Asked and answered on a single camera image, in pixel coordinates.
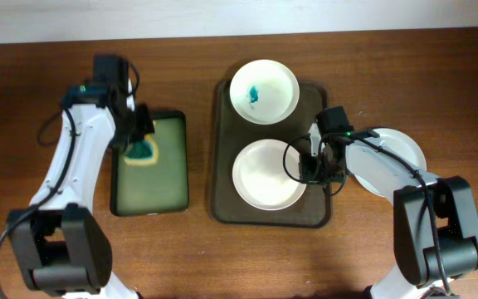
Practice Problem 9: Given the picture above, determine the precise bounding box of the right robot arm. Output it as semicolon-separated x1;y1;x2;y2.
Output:
299;106;478;298

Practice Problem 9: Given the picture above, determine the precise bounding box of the green yellow sponge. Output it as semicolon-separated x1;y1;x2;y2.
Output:
123;135;159;167

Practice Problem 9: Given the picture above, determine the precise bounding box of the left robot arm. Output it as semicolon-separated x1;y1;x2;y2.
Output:
0;54;154;298

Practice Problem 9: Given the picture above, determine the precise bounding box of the black water tray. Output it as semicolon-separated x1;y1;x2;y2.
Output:
110;110;189;217

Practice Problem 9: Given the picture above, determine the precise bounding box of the white plate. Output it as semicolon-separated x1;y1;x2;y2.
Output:
229;59;300;125
353;127;427;198
232;139;306;211

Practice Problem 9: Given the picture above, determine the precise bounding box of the large brown serving tray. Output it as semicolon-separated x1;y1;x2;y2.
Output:
210;80;333;228

